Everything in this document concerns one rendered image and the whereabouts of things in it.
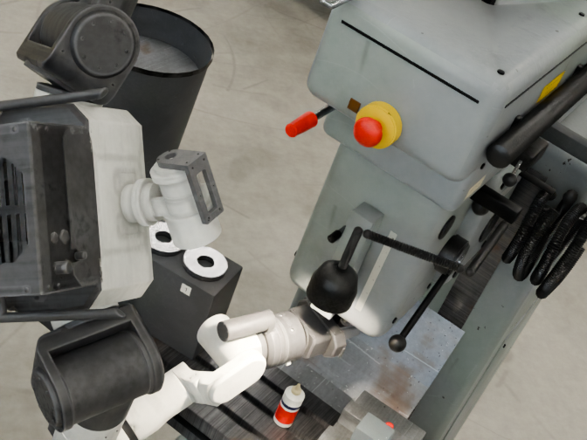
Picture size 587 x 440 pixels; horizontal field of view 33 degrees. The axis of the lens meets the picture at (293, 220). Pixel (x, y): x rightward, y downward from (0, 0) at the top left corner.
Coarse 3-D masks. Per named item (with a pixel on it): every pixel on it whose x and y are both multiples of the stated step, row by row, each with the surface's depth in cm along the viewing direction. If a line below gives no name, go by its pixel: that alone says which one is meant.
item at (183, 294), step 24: (168, 240) 198; (168, 264) 193; (192, 264) 193; (216, 264) 195; (168, 288) 194; (192, 288) 191; (216, 288) 192; (144, 312) 200; (168, 312) 197; (192, 312) 194; (216, 312) 198; (168, 336) 201; (192, 336) 197
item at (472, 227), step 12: (492, 180) 160; (504, 192) 169; (468, 216) 165; (480, 216) 165; (492, 216) 174; (468, 228) 166; (480, 228) 170; (492, 228) 180; (468, 240) 168; (480, 240) 176; (468, 252) 175
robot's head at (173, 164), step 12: (168, 156) 125; (180, 156) 123; (192, 156) 122; (204, 156) 122; (156, 168) 124; (168, 168) 123; (180, 168) 121; (192, 168) 121; (204, 168) 123; (156, 180) 123; (168, 180) 122; (192, 180) 121; (204, 180) 124; (192, 192) 122; (216, 192) 125; (204, 204) 123; (216, 204) 125; (204, 216) 124; (216, 216) 125
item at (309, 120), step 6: (324, 108) 138; (330, 108) 139; (306, 114) 134; (312, 114) 135; (318, 114) 137; (324, 114) 138; (294, 120) 133; (300, 120) 133; (306, 120) 133; (312, 120) 134; (288, 126) 132; (294, 126) 132; (300, 126) 132; (306, 126) 133; (312, 126) 135; (288, 132) 132; (294, 132) 132; (300, 132) 133
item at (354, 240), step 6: (354, 228) 140; (360, 228) 140; (354, 234) 140; (360, 234) 140; (354, 240) 140; (348, 246) 141; (354, 246) 141; (348, 252) 142; (342, 258) 143; (348, 258) 143; (342, 264) 143; (348, 264) 143
